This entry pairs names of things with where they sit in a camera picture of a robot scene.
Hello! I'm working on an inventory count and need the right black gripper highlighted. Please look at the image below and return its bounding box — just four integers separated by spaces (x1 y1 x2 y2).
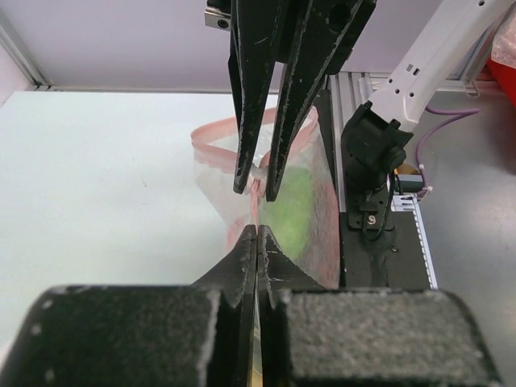
205 0 377 202

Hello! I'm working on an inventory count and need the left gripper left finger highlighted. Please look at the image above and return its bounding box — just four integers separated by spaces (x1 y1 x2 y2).
1 226 257 386

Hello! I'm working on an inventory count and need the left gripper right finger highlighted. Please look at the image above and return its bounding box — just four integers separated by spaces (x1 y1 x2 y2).
256 226 502 386

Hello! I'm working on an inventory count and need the clear zip top bag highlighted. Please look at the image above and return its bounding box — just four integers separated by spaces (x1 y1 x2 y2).
190 108 340 289

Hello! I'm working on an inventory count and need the light green toy cucumber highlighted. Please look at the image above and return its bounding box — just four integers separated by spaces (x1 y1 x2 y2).
259 166 314 260

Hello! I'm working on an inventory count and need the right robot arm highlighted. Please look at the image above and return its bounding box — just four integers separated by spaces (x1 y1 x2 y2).
205 1 511 202

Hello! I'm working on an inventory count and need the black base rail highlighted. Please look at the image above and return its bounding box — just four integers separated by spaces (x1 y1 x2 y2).
315 88 431 290

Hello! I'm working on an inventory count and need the white slotted cable duct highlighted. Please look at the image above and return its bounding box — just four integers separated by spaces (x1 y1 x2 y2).
392 193 439 289

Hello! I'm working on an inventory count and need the left aluminium frame post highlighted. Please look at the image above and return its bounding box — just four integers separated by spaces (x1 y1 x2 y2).
1 10 55 91

